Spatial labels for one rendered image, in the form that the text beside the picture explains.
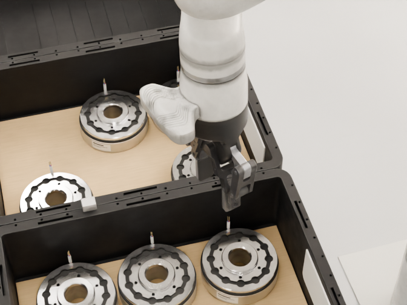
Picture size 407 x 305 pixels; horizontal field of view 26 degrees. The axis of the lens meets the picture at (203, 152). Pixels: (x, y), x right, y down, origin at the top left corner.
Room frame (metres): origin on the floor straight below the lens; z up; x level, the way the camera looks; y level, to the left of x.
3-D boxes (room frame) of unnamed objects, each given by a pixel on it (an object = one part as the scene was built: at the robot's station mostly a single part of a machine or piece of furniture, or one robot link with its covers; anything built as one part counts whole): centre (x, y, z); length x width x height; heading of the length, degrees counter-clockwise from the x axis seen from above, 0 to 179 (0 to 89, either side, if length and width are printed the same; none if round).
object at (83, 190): (0.75, 0.21, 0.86); 0.10 x 0.10 x 0.01
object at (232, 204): (0.64, -0.04, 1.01); 0.03 x 0.01 x 0.05; 32
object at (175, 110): (0.68, 0.00, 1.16); 0.11 x 0.09 x 0.06; 122
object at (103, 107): (0.92, 0.14, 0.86); 0.05 x 0.05 x 0.01
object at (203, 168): (0.70, 0.00, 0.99); 0.02 x 0.01 x 0.04; 122
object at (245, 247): (0.65, -0.05, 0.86); 0.05 x 0.05 x 0.01
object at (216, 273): (0.65, -0.05, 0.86); 0.10 x 0.10 x 0.01
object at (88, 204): (0.69, 0.15, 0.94); 0.02 x 0.01 x 0.01; 105
